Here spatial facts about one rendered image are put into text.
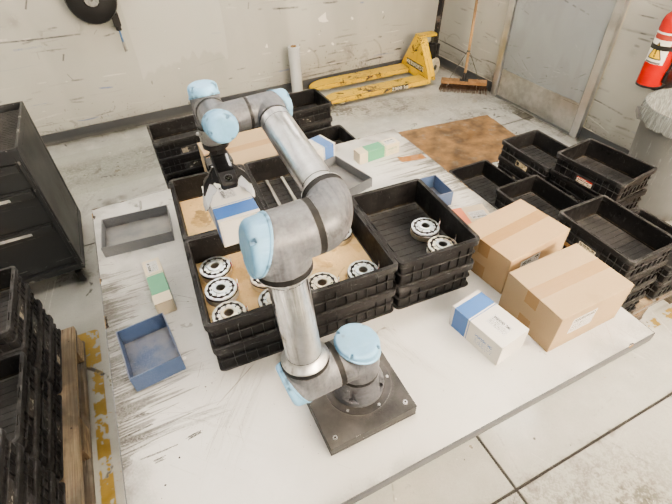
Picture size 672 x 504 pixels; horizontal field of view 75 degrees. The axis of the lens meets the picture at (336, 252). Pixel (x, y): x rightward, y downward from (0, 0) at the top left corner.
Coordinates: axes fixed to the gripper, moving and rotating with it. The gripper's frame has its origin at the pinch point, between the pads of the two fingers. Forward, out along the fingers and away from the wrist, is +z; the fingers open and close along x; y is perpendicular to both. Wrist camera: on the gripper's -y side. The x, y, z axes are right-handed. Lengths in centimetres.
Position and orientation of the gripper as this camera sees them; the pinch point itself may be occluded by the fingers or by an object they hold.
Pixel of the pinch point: (231, 205)
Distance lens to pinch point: 134.0
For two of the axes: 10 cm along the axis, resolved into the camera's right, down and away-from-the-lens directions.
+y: -4.4, -5.9, 6.8
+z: 0.3, 7.4, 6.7
